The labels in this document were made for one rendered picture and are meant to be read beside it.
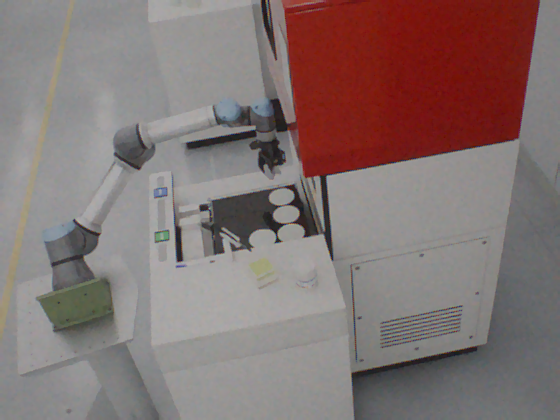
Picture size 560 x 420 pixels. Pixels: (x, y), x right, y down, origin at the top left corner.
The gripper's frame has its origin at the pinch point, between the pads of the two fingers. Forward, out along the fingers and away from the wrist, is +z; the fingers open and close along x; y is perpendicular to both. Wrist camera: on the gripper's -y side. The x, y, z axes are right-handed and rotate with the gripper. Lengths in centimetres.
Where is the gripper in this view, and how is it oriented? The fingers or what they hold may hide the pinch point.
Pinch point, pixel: (270, 176)
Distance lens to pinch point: 254.5
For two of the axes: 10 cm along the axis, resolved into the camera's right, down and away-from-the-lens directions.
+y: 6.3, 4.7, -6.3
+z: 1.0, 7.4, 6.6
